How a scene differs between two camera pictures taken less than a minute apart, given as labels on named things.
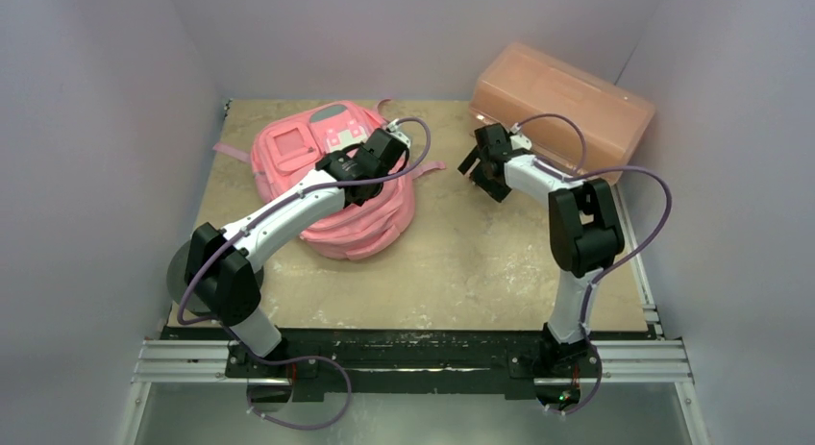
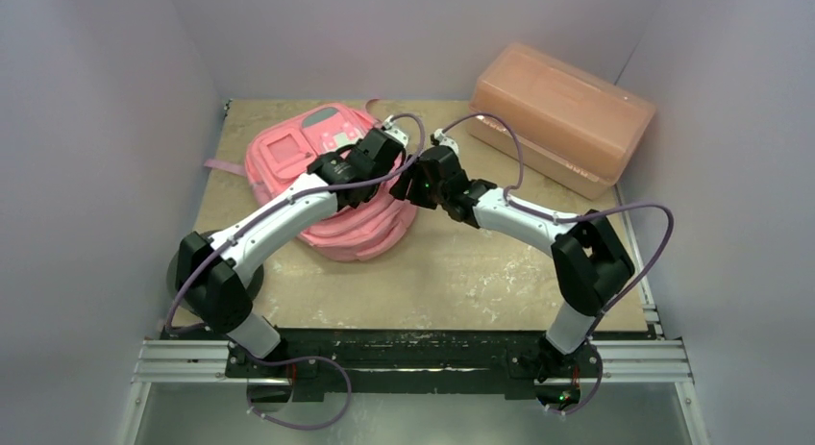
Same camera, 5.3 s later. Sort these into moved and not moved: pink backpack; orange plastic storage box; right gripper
Moved: right gripper
Not moved: orange plastic storage box; pink backpack
